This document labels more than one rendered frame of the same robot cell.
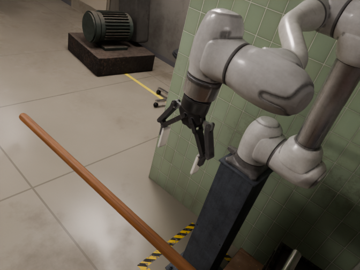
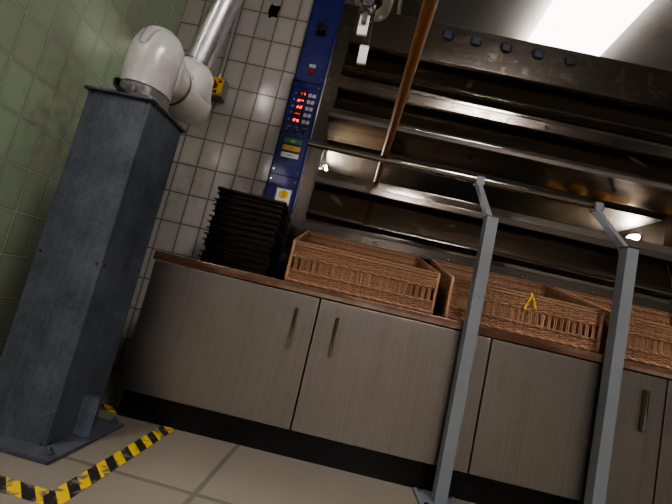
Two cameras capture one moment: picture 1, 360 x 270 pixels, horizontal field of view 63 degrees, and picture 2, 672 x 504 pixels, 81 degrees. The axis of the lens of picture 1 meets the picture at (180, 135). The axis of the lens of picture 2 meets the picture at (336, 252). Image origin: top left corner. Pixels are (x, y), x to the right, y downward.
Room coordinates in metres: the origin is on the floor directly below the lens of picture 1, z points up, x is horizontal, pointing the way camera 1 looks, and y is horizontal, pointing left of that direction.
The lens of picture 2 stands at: (1.18, 1.04, 0.55)
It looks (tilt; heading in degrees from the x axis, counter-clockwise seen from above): 7 degrees up; 241
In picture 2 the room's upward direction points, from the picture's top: 13 degrees clockwise
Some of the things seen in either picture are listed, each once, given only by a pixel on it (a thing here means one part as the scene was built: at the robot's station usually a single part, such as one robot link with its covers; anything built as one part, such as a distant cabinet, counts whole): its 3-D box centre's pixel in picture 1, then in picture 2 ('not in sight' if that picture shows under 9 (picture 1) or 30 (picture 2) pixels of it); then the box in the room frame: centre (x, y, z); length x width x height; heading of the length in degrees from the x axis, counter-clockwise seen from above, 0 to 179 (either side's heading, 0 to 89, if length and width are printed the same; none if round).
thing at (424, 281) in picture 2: not in sight; (361, 266); (0.28, -0.36, 0.72); 0.56 x 0.49 x 0.28; 151
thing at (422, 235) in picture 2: not in sight; (487, 238); (-0.36, -0.29, 1.02); 1.79 x 0.11 x 0.19; 149
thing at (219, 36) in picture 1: (220, 46); not in sight; (0.68, -0.03, 1.68); 0.13 x 0.11 x 0.16; 54
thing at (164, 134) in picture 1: (164, 136); (363, 25); (0.72, 0.04, 1.37); 0.03 x 0.01 x 0.07; 146
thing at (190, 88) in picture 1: (201, 85); not in sight; (0.69, -0.02, 1.57); 0.09 x 0.09 x 0.06
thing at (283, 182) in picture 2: not in sight; (301, 220); (0.06, -1.62, 1.07); 1.93 x 0.16 x 2.15; 59
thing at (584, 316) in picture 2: not in sight; (501, 298); (-0.24, -0.05, 0.72); 0.56 x 0.49 x 0.28; 148
